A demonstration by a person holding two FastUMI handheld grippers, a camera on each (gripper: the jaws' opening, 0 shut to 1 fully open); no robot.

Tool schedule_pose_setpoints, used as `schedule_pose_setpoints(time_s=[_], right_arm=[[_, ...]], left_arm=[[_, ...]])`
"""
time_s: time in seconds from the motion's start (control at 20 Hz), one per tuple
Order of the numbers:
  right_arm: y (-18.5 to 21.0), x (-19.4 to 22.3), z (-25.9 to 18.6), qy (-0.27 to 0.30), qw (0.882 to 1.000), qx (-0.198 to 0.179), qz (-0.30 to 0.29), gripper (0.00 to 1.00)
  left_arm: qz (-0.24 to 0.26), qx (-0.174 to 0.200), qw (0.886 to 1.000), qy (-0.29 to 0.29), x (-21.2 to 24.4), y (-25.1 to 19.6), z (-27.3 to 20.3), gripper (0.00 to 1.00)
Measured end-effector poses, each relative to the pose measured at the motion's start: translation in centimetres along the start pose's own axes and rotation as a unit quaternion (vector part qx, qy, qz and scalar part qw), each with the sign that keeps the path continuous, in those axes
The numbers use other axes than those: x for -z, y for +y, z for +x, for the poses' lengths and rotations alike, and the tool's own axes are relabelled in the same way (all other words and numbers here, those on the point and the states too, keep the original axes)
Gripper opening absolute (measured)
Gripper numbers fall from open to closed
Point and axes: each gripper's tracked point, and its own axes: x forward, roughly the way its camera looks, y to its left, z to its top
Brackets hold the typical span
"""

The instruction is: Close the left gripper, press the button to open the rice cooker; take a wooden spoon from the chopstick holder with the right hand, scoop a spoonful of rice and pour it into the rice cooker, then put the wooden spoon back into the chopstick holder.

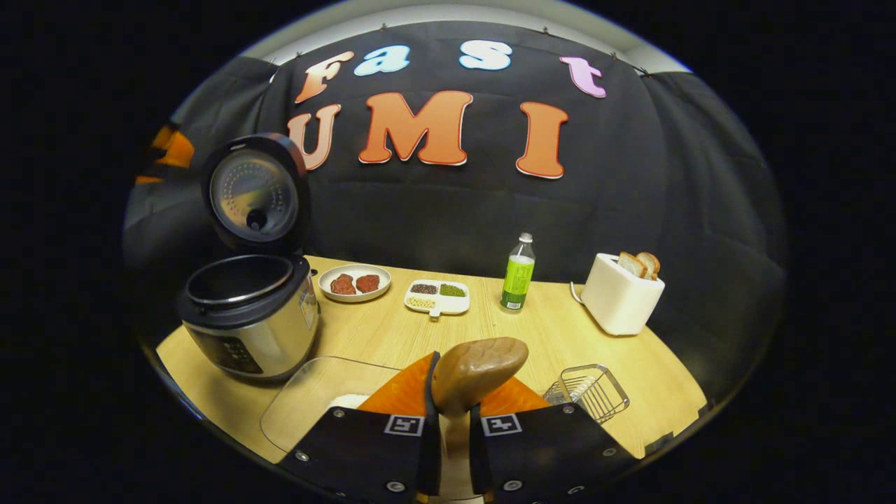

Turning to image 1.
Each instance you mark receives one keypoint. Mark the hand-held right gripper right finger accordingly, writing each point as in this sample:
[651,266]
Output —
[553,455]

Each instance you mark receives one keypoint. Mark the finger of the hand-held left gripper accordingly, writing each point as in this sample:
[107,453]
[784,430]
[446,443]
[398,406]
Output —
[149,180]
[175,148]

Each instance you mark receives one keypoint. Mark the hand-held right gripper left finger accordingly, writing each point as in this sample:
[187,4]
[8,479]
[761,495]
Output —
[364,455]

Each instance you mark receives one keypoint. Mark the wooden spoon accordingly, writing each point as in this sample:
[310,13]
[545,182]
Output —
[476,371]

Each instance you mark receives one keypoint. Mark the black and silver rice cooker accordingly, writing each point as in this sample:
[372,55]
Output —
[259,329]

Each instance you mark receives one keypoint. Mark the clear plastic container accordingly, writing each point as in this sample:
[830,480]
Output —
[308,399]

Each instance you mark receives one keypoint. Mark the white toaster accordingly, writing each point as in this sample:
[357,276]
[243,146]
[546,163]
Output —
[619,304]

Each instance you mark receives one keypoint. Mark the red meat piece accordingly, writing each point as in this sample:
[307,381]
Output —
[368,283]
[343,285]

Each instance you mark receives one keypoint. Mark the white divided bean tray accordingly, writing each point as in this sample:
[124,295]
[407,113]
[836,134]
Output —
[451,305]

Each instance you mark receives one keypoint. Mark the green drink bottle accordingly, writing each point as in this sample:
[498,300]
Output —
[518,280]

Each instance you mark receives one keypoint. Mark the white round plate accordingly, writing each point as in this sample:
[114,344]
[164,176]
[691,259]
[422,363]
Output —
[353,268]

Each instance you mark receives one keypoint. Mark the toast slice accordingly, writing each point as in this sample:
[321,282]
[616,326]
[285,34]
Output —
[652,264]
[630,266]

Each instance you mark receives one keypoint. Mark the black backdrop cloth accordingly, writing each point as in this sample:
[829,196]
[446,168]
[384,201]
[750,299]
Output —
[455,210]

